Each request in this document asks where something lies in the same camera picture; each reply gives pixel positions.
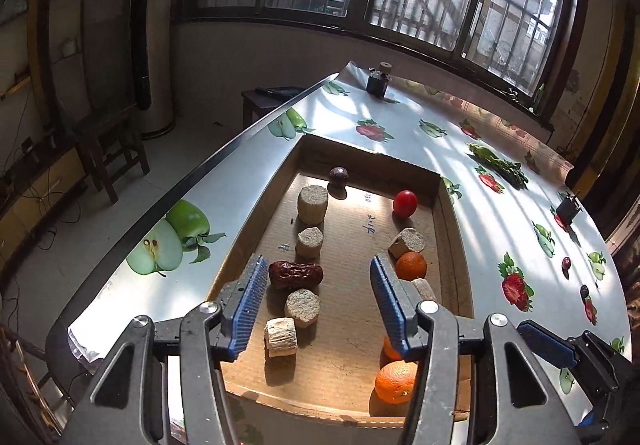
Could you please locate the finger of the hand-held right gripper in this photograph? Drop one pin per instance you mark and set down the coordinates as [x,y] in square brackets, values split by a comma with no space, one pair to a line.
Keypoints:
[590,417]
[545,347]

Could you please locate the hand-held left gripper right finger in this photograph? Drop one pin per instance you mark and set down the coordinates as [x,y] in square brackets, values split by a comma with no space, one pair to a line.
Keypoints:
[390,310]

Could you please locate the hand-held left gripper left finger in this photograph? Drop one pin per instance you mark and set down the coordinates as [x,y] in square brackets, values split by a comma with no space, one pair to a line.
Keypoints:
[247,310]

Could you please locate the orange mandarin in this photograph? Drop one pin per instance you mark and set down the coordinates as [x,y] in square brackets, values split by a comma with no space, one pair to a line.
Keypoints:
[395,382]
[389,349]
[411,266]

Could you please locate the dried red date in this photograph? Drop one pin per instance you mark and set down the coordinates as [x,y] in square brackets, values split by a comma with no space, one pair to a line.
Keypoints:
[295,275]

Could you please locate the shallow cardboard box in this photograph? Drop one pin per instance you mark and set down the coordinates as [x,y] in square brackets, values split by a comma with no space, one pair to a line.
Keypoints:
[350,235]

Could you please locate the large beige sugarcane chunk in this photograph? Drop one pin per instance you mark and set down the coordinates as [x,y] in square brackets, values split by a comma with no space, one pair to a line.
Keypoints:
[312,202]

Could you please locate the small dark red fruit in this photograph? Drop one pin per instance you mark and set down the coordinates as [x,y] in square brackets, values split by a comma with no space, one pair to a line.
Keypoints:
[566,265]
[584,292]

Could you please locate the red tomato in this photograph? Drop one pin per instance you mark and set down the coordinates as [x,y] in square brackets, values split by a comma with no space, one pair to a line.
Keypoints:
[405,203]

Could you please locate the fruit print tablecloth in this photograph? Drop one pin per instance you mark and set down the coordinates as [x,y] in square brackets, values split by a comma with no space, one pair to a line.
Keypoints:
[490,225]

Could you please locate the small black box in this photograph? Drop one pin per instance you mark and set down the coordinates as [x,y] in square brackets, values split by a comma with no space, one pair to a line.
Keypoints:
[567,208]

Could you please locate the dark purple plum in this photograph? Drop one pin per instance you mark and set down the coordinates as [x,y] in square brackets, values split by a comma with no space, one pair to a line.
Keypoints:
[338,176]

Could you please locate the green vegetable bundle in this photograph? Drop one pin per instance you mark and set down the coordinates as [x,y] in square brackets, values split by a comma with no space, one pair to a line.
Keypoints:
[500,164]

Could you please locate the dark wooden side table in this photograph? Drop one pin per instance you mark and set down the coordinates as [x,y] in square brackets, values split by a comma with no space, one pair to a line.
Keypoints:
[252,106]

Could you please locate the flat black object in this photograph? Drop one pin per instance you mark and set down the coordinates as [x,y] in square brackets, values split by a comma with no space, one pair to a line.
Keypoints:
[277,91]

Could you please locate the small dark jar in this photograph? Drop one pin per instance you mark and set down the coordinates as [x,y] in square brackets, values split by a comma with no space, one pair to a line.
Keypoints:
[375,84]

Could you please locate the wooden stool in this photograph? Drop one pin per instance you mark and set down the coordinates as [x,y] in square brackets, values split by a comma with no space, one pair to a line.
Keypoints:
[107,125]

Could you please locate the tan thread spool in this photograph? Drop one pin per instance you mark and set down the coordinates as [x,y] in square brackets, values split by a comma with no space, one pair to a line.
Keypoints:
[385,68]

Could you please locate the green bottle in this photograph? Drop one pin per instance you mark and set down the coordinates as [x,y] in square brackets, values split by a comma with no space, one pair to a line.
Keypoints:
[539,99]

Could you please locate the white tower air conditioner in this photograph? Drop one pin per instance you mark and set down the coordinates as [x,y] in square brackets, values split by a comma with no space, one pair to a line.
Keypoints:
[142,25]

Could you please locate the white wall switch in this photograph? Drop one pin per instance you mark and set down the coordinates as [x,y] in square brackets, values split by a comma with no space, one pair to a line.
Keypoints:
[70,47]

